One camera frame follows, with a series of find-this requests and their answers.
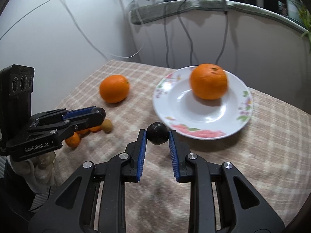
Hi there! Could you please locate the large orange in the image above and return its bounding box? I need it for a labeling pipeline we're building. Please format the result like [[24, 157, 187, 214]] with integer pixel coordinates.
[[189, 64, 228, 100], [99, 75, 130, 104]]

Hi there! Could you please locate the white floral plate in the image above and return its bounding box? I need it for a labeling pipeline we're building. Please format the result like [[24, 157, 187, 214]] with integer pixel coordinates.
[[152, 66, 253, 140]]

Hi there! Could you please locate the potted spider plant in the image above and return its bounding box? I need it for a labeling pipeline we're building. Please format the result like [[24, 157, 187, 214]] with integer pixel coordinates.
[[276, 0, 310, 55]]

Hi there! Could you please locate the black cable left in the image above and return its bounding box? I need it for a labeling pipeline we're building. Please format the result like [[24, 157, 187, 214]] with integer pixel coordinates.
[[163, 3, 171, 69]]

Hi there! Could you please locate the white charger cable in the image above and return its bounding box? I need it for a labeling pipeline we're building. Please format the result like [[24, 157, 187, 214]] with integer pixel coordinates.
[[58, 0, 149, 60]]

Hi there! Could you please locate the brown kiwi fruit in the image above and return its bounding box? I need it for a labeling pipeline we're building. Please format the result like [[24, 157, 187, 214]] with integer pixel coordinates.
[[101, 119, 113, 133]]

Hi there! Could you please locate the black cable right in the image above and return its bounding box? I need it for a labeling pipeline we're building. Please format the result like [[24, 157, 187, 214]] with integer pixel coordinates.
[[214, 0, 231, 66]]

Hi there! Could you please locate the black cable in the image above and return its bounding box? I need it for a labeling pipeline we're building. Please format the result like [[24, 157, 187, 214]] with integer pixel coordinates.
[[177, 0, 195, 66], [163, 3, 171, 69], [214, 0, 231, 66]]

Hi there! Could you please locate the green grey sill cloth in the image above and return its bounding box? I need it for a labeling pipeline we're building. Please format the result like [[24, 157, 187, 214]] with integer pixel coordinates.
[[130, 0, 306, 33]]

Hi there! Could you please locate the small mandarin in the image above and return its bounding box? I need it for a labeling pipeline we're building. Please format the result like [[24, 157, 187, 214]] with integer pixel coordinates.
[[76, 129, 89, 136], [65, 133, 81, 148], [89, 125, 102, 133]]

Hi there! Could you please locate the black cable middle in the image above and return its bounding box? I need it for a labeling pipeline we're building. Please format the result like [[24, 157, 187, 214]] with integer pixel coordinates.
[[177, 0, 195, 66]]

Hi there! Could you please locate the dark plum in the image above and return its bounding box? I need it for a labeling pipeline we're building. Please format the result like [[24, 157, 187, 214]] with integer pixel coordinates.
[[146, 122, 170, 145]]

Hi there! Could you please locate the white gloved hand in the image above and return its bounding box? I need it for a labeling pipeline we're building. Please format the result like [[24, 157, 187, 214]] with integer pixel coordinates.
[[8, 151, 56, 194]]

